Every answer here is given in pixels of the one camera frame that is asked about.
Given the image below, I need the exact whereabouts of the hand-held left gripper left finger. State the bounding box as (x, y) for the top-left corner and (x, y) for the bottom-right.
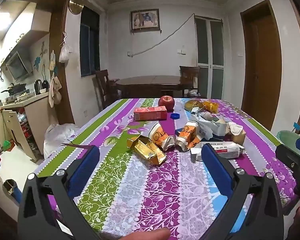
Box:
(17, 145), (108, 240)

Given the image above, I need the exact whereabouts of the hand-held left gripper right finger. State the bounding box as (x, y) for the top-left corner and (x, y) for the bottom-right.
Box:
(201, 143), (284, 240)

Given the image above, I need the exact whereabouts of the green lined trash bin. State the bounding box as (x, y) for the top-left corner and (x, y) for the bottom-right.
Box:
(276, 130), (300, 163)

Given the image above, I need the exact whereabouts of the white red-striped carton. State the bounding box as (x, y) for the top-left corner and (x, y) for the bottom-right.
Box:
(190, 141), (245, 162)

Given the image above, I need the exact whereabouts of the brown cardboard piece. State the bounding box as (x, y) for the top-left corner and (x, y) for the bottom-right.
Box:
(231, 129), (247, 145)

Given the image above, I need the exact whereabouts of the white wrapper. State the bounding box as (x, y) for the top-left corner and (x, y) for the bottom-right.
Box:
(197, 111), (229, 140)

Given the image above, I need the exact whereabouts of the white tissue wad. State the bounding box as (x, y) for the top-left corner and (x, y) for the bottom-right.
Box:
(227, 122), (243, 135)

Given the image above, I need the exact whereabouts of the crushed gold box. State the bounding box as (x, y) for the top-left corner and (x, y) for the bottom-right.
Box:
(126, 135), (167, 166)

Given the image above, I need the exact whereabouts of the orange white squeezed tube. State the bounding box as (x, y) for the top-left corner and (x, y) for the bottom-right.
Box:
(148, 122), (175, 151)

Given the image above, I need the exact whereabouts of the red carton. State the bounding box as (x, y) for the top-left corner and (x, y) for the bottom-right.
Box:
(134, 106), (167, 121)

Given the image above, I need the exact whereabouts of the person's left hand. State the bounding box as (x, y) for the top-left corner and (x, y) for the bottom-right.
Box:
(100, 228), (171, 240)

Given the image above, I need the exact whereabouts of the large white plastic bag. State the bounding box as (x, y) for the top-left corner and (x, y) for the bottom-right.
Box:
(44, 124), (80, 155)

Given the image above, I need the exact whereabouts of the yellow crinkled wrapper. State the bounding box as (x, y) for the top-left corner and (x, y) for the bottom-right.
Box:
(202, 101), (219, 113)

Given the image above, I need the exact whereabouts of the clear bag of brown snacks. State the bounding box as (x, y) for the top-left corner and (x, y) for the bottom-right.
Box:
(184, 99), (204, 112)

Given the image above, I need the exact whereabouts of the beige kitchen counter cabinet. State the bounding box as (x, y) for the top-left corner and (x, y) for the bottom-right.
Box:
(0, 92), (50, 160)

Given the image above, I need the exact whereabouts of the purple green floral tablecloth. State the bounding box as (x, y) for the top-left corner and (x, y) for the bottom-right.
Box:
(34, 97), (299, 238)

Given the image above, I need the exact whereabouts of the blue container with dark bag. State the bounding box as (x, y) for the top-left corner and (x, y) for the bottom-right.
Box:
(3, 179), (22, 203)

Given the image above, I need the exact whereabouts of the hanging beige cloth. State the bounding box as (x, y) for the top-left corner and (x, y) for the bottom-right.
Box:
(49, 76), (62, 108)

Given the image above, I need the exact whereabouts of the red apple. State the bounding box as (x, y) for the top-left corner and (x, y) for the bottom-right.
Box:
(158, 95), (175, 112)

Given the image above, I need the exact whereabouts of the dark wooden chair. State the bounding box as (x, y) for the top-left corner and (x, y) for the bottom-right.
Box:
(179, 66), (202, 98)
(95, 69), (120, 109)

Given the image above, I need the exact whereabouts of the brown wooden door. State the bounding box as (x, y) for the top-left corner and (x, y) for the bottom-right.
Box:
(241, 0), (283, 132)

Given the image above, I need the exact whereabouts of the black electric kettle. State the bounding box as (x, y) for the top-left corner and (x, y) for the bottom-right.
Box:
(34, 79), (43, 95)

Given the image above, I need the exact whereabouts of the black wok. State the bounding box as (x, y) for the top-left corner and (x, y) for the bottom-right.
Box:
(1, 83), (27, 95)

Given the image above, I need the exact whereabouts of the round dark wooden table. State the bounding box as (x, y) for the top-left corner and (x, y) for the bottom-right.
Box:
(115, 75), (198, 98)

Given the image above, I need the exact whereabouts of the frosted glass double door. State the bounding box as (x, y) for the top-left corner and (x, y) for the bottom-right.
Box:
(194, 16), (225, 99)

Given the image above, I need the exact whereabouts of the hanging white plastic bag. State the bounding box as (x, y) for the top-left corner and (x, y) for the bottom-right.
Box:
(59, 41), (72, 63)

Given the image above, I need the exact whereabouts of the dark window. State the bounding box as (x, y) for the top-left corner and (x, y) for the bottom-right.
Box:
(80, 5), (100, 78)

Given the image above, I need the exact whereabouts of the range hood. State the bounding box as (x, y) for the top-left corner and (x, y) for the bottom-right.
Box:
(0, 51), (33, 80)

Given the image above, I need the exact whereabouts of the beige upper kitchen cabinet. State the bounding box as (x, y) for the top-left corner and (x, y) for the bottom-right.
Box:
(0, 2), (52, 40)

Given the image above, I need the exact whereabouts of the thin wall cable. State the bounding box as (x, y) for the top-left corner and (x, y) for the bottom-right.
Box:
(127, 12), (195, 57)

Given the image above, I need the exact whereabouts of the framed wall picture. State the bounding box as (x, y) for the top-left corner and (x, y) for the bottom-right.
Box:
(130, 9), (160, 32)

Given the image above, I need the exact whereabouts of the gold wall clock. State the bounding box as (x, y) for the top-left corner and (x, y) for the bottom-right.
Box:
(68, 0), (84, 14)

